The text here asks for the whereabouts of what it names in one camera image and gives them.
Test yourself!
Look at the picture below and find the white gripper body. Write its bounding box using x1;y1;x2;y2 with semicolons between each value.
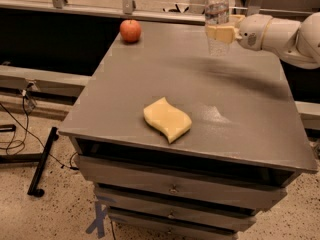
238;14;273;51

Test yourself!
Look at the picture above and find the grey drawer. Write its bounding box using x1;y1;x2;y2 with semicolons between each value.
108;208;238;240
74;155;287;210
94;186;256;232

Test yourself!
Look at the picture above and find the top grey drawer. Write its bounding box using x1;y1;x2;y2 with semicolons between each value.
74;155;287;210

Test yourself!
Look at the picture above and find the black metal stand base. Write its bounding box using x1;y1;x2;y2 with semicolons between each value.
0;124;60;198

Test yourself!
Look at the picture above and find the blue tape cross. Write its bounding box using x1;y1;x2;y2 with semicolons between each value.
85;201;108;240

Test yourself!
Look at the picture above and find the yellow curved sponge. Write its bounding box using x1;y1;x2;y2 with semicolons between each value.
143;97;192;144

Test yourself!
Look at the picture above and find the grey metal railing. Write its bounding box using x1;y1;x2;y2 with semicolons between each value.
0;0;314;27

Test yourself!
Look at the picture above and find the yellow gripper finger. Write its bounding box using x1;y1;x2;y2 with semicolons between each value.
205;25;241;44
229;15;246;28

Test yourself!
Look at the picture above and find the grey drawer cabinet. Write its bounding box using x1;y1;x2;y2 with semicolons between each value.
60;23;317;240

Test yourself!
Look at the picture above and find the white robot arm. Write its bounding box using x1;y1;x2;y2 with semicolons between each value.
205;12;320;70

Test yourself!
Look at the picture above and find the clear plastic water bottle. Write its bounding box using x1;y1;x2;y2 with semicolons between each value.
204;0;229;56

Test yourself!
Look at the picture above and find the middle grey drawer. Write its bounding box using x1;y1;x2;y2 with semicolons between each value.
94;186;256;232

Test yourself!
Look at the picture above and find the bottom grey drawer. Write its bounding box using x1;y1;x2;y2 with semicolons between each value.
108;208;238;240

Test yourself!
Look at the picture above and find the red apple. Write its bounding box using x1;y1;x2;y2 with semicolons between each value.
120;20;141;43

